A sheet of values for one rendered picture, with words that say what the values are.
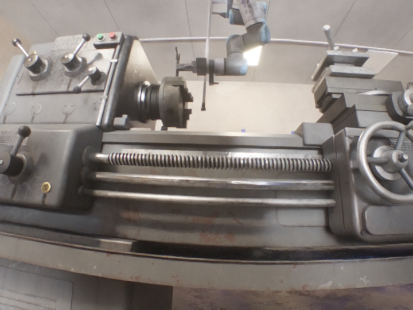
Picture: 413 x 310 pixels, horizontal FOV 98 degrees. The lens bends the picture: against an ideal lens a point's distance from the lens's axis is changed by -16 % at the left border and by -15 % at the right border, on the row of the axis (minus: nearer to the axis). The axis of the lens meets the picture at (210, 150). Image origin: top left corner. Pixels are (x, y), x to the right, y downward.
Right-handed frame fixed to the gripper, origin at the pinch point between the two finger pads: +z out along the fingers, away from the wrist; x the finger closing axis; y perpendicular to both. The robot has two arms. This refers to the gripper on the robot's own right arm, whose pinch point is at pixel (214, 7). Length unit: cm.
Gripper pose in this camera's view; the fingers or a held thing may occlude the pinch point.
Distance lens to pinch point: 161.7
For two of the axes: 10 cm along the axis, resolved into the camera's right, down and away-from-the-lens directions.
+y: -0.6, 5.2, -8.5
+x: 0.0, 8.5, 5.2
